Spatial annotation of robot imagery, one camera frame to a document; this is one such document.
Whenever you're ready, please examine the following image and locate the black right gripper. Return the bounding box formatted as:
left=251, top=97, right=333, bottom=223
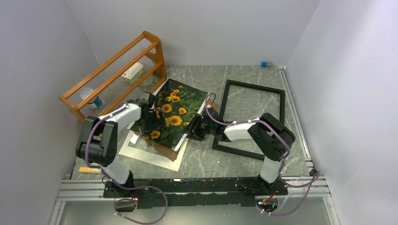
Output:
left=181, top=113, right=215, bottom=141

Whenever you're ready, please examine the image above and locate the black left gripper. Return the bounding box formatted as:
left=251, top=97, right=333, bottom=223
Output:
left=138, top=109, right=167, bottom=138

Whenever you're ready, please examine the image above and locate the black picture frame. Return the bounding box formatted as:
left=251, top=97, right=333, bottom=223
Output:
left=212, top=80, right=285, bottom=161

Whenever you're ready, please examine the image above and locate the sunflower photo print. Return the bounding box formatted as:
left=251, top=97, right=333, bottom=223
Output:
left=145, top=79, right=207, bottom=151

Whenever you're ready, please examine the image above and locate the white mat board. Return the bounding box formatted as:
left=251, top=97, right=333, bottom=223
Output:
left=118, top=79, right=209, bottom=173

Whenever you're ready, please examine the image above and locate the brown backing board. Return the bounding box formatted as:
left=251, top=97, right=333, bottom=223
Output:
left=119, top=131, right=189, bottom=171

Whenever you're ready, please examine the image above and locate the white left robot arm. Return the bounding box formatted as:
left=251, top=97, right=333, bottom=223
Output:
left=76, top=91, right=166, bottom=197

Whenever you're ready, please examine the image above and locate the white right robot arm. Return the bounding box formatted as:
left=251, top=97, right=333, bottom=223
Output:
left=182, top=105, right=296, bottom=195

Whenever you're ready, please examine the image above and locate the white red medicine box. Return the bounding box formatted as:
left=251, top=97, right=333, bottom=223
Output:
left=122, top=62, right=145, bottom=84

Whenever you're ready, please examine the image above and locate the orange wooden shelf rack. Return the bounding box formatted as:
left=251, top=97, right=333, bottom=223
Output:
left=58, top=31, right=167, bottom=122

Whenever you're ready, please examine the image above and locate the blue labelled plastic bottle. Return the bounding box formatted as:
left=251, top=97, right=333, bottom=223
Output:
left=80, top=87, right=103, bottom=110

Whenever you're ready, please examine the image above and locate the blue capped small bottle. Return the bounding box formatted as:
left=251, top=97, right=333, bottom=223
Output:
left=260, top=61, right=273, bottom=68

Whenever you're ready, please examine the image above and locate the orange yellow marker pen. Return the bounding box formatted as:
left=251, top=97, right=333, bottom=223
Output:
left=79, top=167, right=101, bottom=173

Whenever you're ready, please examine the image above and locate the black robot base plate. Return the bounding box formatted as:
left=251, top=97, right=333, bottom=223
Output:
left=103, top=177, right=288, bottom=209

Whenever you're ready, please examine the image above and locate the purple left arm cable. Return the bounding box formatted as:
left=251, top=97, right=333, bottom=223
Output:
left=85, top=101, right=169, bottom=225

